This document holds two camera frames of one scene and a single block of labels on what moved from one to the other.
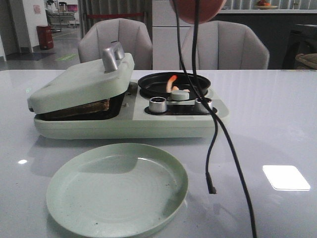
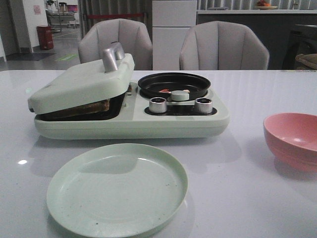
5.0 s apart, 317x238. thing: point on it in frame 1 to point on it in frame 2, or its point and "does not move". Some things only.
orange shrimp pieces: x=170 y=88 to x=184 y=91
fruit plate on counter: x=263 y=5 does not move
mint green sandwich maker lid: x=94 y=79 does not move
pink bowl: x=207 y=9 to x=292 y=138
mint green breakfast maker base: x=132 y=118 does not move
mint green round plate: x=117 y=190 does not move
